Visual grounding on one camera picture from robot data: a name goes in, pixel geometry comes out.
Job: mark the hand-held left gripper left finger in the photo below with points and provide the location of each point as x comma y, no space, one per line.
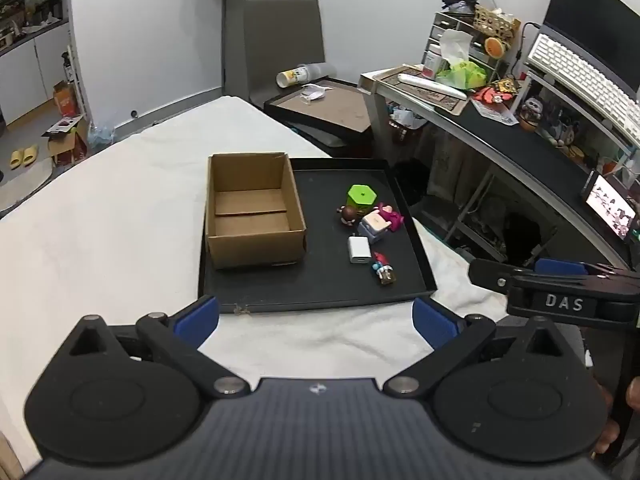
197,319

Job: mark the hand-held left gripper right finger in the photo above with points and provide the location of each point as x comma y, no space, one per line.
434,322

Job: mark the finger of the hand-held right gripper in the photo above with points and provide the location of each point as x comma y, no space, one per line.
487,271
560,266

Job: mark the brown cardboard box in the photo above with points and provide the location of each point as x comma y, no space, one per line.
250,250

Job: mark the pink figurine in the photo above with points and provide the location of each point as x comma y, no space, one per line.
395,219

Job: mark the small lilac white box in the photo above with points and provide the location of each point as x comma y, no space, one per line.
372,225

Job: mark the black tray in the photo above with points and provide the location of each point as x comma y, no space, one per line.
320,280

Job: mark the person's right hand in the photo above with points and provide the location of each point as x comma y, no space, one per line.
607,437

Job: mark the small red-capped figurine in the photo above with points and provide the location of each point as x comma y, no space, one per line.
382,270

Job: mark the phone with lit screen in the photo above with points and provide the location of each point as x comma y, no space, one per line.
610,207

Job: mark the white charger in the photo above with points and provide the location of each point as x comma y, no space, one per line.
359,250

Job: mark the brown bear figurine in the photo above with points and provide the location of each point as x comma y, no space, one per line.
347,216

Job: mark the black desk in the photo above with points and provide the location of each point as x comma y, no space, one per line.
510,135

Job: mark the green hexagonal box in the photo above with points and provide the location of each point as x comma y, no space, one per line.
361,196

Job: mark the round doll figurine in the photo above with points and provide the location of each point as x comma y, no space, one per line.
530,112

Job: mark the orange snack packet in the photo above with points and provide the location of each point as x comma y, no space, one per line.
497,91

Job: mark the white keyboard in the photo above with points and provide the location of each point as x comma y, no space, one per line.
580,75

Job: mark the white roll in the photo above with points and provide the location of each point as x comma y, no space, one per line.
430,85

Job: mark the green plastic bag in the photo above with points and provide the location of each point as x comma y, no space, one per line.
462,76

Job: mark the brown patterned mat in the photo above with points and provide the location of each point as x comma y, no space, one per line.
400,89

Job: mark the white jar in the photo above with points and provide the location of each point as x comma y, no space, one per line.
432,60

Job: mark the grey floor mat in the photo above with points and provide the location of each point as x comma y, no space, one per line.
22,185

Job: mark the open cardboard box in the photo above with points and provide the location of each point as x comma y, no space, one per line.
65,142

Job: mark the orange round toy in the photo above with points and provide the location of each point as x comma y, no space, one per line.
495,46

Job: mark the black framed brown board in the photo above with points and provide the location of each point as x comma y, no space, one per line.
335,105

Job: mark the white tissue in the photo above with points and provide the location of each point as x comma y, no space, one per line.
455,47

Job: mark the yellow slipper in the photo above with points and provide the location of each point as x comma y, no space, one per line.
31,154
17,158

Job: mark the crumpled white paper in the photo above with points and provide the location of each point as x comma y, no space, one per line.
315,92

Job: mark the wicker basket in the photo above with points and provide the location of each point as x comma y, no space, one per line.
495,21

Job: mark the small drawer organiser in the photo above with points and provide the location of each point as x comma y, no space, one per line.
445,22

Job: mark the black monitor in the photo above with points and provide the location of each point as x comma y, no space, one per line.
590,15

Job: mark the orange cardboard box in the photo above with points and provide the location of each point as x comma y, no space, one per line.
65,100

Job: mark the tipped plastic bottle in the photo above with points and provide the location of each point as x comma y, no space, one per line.
300,75

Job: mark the white cabinet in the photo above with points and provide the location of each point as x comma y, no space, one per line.
30,75

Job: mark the grey chair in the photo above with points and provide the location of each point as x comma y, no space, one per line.
282,35

